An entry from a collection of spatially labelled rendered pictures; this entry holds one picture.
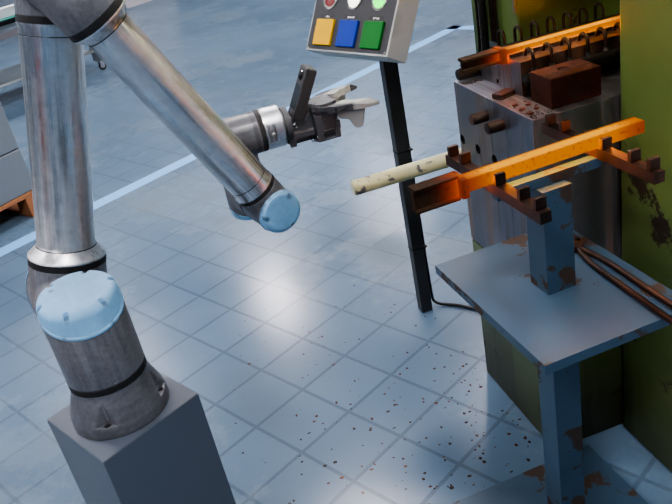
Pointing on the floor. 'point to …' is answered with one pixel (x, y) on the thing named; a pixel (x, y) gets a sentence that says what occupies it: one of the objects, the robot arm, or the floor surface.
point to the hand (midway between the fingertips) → (367, 90)
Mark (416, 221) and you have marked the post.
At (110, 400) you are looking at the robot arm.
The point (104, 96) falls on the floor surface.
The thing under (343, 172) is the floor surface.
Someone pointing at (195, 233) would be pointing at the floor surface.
